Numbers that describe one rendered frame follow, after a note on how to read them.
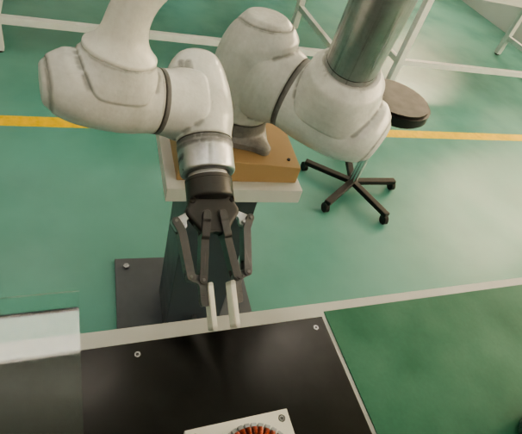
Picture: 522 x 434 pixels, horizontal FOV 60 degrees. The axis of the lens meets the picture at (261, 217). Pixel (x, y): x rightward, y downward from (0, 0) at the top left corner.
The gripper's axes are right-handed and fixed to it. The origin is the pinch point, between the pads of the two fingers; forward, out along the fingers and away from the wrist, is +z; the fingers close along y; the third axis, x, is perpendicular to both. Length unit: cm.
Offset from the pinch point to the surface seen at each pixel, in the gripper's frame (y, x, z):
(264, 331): -8.5, -5.6, 4.8
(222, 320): -2.6, -9.6, 2.2
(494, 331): -57, -4, 11
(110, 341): 15.6, -9.1, 3.1
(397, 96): -114, -81, -83
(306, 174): -92, -136, -66
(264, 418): -3.7, 2.4, 16.3
